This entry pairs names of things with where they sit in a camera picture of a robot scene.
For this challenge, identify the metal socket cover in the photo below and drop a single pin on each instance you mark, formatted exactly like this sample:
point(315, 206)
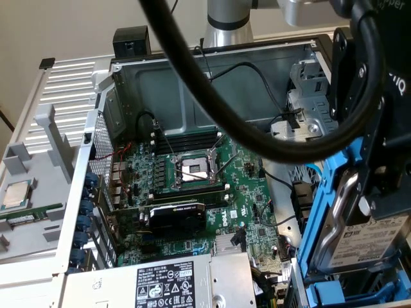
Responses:
point(216, 150)

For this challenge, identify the silver CPU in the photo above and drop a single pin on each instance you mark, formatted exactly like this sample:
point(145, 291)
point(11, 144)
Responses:
point(16, 196)

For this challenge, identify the hard disk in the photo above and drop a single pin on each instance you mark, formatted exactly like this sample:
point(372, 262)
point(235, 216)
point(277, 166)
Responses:
point(369, 244)

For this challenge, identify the black box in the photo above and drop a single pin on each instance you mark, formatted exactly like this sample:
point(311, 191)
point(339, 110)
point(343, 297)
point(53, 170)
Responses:
point(131, 41)

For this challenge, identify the silver power supply unit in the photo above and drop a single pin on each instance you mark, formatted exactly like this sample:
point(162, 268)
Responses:
point(160, 285)

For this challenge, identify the green Dell motherboard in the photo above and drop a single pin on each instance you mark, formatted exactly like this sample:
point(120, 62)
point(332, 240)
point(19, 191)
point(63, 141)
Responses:
point(244, 199)

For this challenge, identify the black RAM slot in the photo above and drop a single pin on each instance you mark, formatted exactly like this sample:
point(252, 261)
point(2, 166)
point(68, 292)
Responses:
point(192, 135)
point(192, 140)
point(192, 148)
point(192, 144)

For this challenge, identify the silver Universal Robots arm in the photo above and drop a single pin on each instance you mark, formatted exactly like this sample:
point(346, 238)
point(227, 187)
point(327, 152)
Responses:
point(224, 29)

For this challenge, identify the silver metal drive bracket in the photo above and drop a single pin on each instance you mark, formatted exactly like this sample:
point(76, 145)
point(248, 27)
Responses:
point(311, 109)

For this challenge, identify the silver finned heatsink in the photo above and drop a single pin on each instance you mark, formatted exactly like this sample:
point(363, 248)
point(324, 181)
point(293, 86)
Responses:
point(224, 245)

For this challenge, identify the green RAM stick with label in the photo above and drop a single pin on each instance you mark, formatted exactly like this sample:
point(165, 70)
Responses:
point(29, 216)

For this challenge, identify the open black silver PC case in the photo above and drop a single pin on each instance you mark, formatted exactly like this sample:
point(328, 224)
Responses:
point(154, 96)

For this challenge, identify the CPU socket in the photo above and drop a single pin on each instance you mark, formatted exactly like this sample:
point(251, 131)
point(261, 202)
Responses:
point(192, 170)

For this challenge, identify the black Nvidia graphics card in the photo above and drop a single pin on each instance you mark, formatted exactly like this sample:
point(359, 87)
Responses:
point(180, 219)

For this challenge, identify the grey plastic parts rack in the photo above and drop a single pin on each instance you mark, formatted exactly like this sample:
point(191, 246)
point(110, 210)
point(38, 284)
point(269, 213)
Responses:
point(41, 192)

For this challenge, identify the empty blue disk carrier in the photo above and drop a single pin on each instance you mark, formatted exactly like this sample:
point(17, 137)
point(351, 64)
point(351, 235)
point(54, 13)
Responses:
point(326, 291)

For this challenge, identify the thin metal locking lever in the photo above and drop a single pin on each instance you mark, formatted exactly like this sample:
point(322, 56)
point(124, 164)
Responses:
point(226, 166)
point(165, 141)

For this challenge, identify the blue expansion slot latch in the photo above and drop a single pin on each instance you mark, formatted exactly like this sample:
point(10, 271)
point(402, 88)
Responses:
point(87, 192)
point(81, 239)
point(91, 178)
point(77, 256)
point(86, 207)
point(84, 223)

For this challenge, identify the black rail end cap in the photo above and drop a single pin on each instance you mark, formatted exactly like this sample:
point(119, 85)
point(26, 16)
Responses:
point(47, 63)

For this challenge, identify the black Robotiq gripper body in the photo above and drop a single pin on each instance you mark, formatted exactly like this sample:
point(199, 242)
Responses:
point(398, 48)

